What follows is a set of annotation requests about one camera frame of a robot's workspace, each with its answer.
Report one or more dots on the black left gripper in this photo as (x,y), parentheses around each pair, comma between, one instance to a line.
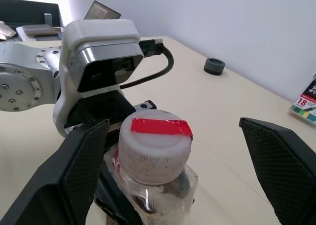
(98,109)

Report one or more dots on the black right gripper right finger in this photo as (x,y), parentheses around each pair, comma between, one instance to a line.
(286,165)

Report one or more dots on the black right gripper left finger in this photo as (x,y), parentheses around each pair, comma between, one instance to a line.
(61,175)

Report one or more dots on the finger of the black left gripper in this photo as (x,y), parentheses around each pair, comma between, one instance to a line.
(111,202)

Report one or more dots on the clear bottle with white cap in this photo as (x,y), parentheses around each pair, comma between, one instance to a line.
(153,148)

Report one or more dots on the marker pen box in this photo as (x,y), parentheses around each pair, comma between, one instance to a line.
(304,104)

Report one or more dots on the dark laptop screen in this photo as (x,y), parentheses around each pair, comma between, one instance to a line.
(102,11)

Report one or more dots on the grey flat stacked tray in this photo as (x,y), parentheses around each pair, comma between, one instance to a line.
(37,29)

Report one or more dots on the small grey box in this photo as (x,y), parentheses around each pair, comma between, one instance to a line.
(48,18)

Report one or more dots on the black monitor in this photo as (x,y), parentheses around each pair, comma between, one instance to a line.
(24,11)

